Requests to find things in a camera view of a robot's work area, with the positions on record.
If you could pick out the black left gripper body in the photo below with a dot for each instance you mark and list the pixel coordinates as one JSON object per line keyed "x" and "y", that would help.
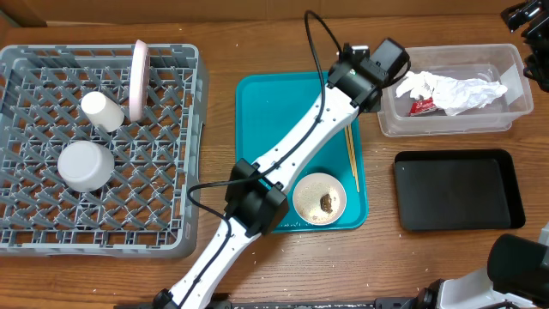
{"x": 376, "y": 102}

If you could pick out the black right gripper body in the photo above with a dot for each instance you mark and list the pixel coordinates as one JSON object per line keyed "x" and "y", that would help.
{"x": 536, "y": 34}

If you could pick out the red snack wrapper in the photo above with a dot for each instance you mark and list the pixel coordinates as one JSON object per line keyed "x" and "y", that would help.
{"x": 420, "y": 107}

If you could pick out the white tissue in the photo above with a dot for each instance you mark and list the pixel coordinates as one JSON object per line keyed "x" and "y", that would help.
{"x": 419, "y": 86}

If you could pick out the white napkin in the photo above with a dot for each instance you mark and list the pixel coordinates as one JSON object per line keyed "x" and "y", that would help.
{"x": 456, "y": 96}

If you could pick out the large pink-white plate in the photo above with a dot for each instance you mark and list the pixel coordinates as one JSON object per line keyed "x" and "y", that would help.
{"x": 139, "y": 80}

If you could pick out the cream plastic cup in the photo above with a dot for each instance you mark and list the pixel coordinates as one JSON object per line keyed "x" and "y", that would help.
{"x": 101, "y": 111}

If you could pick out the grey round bowl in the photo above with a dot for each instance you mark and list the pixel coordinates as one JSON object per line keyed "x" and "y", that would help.
{"x": 85, "y": 166}

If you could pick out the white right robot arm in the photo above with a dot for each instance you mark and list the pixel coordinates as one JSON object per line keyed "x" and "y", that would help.
{"x": 516, "y": 275}

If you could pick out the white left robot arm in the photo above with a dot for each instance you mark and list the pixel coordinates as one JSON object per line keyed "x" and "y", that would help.
{"x": 256, "y": 192}

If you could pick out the wooden chopstick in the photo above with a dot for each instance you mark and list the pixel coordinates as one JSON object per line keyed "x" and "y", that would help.
{"x": 350, "y": 149}
{"x": 356, "y": 179}

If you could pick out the teal plastic tray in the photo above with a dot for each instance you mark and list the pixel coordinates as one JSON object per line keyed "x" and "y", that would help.
{"x": 266, "y": 108}

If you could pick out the clear plastic bin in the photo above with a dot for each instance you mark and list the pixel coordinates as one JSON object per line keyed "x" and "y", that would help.
{"x": 490, "y": 62}

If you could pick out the brown food scrap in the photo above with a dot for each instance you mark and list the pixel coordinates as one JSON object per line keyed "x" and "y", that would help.
{"x": 326, "y": 203}

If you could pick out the small plate with crumbs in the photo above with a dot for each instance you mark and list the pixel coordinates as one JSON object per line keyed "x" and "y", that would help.
{"x": 306, "y": 198}

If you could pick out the black plastic tray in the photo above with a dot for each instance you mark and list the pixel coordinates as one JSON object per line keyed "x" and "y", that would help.
{"x": 457, "y": 190}

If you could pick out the grey plastic dish rack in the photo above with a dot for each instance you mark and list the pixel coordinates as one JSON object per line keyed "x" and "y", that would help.
{"x": 143, "y": 210}

